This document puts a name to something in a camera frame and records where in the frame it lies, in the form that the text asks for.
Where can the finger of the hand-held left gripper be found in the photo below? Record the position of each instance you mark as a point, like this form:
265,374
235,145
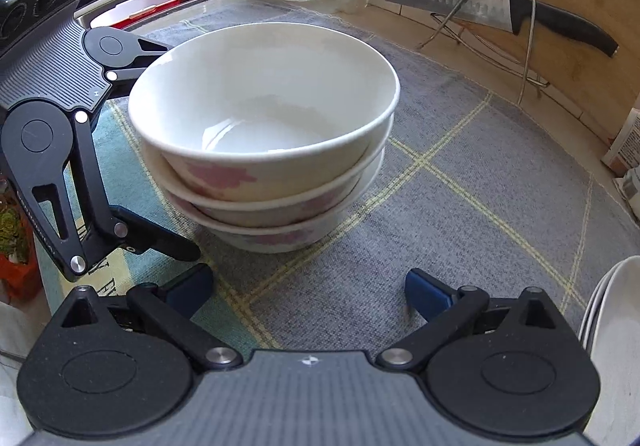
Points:
92,176
127,72

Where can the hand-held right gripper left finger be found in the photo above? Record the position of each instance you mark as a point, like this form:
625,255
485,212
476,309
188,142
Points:
192,291

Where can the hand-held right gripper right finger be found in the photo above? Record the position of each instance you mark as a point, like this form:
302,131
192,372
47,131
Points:
425,293

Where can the white pink flower bowl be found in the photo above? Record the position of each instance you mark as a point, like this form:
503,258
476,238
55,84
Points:
260,91
300,211
280,241

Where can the red and white basin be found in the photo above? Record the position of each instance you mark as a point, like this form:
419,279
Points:
135,6

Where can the grey checked table mat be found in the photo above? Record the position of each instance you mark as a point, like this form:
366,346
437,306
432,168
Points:
450,206

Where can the colourful snack bags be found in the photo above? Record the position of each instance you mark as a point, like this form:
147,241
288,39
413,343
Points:
20,271

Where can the white orange printed packet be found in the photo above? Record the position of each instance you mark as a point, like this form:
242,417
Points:
627,146

